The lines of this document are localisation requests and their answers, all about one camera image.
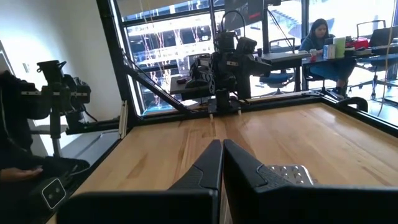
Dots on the black frame strut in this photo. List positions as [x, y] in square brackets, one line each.
[155, 88]

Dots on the black hanging screen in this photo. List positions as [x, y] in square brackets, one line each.
[242, 12]

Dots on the black phone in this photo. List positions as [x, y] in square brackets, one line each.
[54, 193]

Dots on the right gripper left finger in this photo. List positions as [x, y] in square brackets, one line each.
[208, 174]

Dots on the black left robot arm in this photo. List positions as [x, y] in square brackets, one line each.
[230, 71]

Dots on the person's hand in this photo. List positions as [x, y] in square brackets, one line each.
[18, 174]

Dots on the black desk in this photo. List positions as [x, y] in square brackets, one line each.
[280, 56]

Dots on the black device on stand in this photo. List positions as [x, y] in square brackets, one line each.
[56, 93]

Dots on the white bracket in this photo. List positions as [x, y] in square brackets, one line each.
[123, 119]

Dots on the black laptop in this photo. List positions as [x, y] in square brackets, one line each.
[382, 35]

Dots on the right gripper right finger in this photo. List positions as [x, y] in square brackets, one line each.
[242, 174]

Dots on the person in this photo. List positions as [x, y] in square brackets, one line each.
[320, 34]
[12, 124]

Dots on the red bag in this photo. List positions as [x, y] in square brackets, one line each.
[357, 43]

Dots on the black pole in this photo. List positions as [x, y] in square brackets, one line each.
[265, 25]

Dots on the black frame post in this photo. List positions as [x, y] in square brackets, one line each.
[113, 46]

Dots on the light green container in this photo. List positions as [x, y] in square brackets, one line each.
[339, 46]

